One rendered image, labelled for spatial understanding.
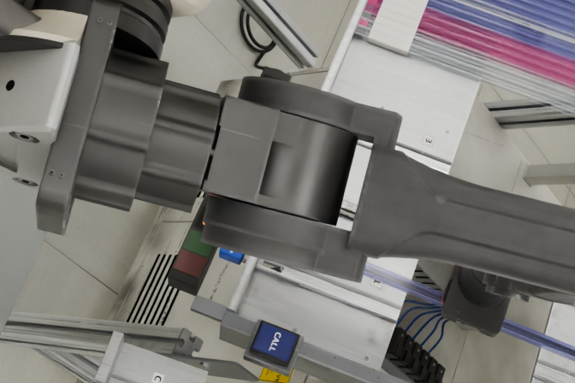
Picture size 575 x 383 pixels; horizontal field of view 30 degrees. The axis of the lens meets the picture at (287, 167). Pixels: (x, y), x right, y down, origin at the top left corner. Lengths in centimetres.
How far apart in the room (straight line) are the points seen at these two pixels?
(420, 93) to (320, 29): 113
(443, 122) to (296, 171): 90
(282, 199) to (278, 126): 4
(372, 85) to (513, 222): 91
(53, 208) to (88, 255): 154
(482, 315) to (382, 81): 45
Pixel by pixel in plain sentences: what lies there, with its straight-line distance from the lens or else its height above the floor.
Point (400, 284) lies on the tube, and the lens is 126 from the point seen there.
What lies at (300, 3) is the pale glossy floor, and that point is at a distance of 257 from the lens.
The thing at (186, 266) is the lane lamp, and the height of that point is 65.
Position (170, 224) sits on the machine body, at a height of 12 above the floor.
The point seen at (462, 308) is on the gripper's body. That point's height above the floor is 103.
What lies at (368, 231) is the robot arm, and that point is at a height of 129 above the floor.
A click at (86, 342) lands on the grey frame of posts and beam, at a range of 152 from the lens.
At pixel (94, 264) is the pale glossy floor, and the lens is 211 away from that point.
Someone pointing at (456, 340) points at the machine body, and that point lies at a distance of 192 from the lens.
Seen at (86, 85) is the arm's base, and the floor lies 121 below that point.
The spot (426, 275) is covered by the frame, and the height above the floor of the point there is 66.
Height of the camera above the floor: 167
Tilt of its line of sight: 42 degrees down
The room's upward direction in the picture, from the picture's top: 87 degrees clockwise
